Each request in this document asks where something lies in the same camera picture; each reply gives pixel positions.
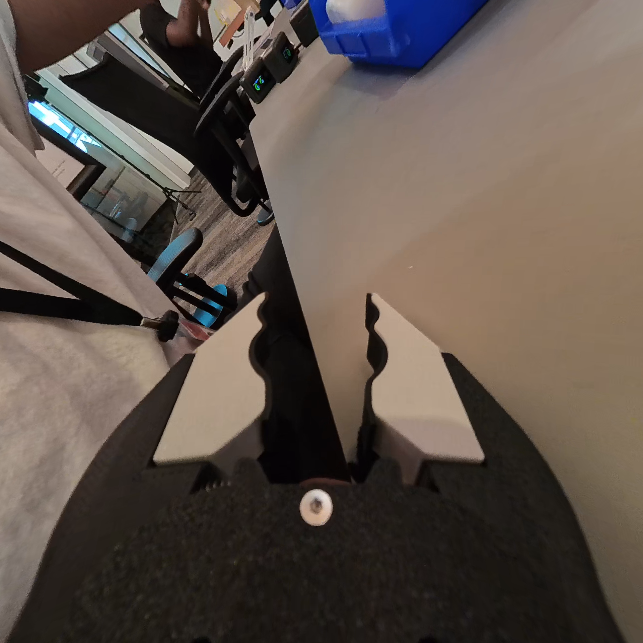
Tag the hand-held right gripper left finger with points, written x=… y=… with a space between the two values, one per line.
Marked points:
x=216 y=397

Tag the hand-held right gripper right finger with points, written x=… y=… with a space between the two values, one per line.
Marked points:
x=422 y=402

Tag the person's left forearm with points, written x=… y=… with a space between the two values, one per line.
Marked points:
x=60 y=30

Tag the blue and black stool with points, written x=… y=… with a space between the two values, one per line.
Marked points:
x=176 y=251

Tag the black tripod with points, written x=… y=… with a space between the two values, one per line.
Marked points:
x=176 y=196

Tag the black office chair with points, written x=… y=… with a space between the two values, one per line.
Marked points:
x=221 y=140

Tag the black device with lit screen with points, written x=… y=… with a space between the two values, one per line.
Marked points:
x=281 y=55
x=258 y=81

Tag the white perforated strip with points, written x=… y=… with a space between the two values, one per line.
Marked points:
x=249 y=37

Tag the wooden desk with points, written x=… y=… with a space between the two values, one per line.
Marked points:
x=232 y=30

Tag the large blue plastic bin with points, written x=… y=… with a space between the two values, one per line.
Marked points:
x=402 y=35

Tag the black box device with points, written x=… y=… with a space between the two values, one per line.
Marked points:
x=305 y=24

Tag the white roll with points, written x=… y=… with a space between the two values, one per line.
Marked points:
x=351 y=9

